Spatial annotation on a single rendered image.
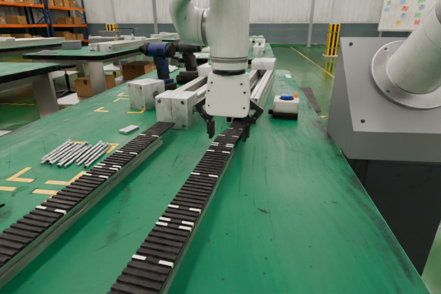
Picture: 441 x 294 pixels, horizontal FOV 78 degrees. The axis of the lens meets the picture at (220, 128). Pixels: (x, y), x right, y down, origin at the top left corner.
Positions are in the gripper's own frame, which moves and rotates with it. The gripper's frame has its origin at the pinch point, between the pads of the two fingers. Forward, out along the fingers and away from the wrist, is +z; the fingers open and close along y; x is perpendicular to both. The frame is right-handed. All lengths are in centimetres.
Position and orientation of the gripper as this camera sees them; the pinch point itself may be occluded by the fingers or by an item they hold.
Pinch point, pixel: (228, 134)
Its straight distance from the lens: 67.4
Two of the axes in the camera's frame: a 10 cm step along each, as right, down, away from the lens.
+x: 2.5, -3.4, 9.1
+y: 9.7, 0.9, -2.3
